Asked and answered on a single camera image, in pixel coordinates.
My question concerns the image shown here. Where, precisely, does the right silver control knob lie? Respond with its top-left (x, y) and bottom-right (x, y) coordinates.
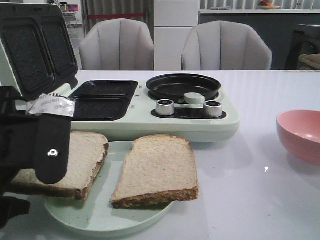
top-left (203, 100), bottom-right (223, 118)

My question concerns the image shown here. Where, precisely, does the white refrigerator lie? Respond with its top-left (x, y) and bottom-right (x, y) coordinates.
top-left (153, 0), bottom-right (200, 71)

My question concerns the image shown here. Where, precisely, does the bread slice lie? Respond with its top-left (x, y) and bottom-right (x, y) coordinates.
top-left (6, 131), bottom-right (109, 201)
top-left (110, 134), bottom-right (199, 209)

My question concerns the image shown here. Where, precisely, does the black round frying pan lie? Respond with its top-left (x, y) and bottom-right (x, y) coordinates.
top-left (146, 73), bottom-right (221, 103)

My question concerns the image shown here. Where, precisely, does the pink bowl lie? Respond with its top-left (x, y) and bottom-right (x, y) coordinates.
top-left (276, 109), bottom-right (320, 166)

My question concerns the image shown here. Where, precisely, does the dark grey counter cabinet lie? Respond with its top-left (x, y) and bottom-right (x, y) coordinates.
top-left (199, 9), bottom-right (320, 71)

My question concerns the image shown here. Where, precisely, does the mint green breakfast maker base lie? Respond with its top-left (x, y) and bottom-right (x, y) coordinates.
top-left (69, 79), bottom-right (240, 142)

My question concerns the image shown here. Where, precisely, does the mint green round plate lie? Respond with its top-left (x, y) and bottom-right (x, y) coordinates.
top-left (44, 141), bottom-right (172, 237)

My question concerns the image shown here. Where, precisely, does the left grey upholstered chair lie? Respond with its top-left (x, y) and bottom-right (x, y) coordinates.
top-left (79, 18), bottom-right (155, 71)

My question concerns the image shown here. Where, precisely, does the red barrier belt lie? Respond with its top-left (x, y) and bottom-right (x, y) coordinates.
top-left (87, 12), bottom-right (148, 19)

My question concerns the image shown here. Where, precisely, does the mint green breakfast maker lid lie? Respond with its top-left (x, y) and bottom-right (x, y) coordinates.
top-left (0, 3), bottom-right (78, 100)

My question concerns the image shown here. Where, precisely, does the grey upholstered chair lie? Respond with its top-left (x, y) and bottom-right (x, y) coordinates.
top-left (79, 18), bottom-right (155, 71)
top-left (181, 20), bottom-right (273, 71)

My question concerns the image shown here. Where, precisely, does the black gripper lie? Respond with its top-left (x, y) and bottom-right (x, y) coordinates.
top-left (0, 86), bottom-right (75, 228)

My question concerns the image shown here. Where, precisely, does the left silver control knob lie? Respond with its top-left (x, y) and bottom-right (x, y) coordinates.
top-left (155, 99), bottom-right (175, 116)

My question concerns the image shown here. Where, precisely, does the silver control knob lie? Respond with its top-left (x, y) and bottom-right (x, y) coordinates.
top-left (155, 99), bottom-right (175, 116)
top-left (203, 100), bottom-right (223, 118)

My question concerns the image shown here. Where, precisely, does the fruit plate on counter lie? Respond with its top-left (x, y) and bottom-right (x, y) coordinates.
top-left (257, 0), bottom-right (281, 10)

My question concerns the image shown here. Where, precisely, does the right grey upholstered chair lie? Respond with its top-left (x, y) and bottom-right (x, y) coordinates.
top-left (181, 20), bottom-right (273, 71)

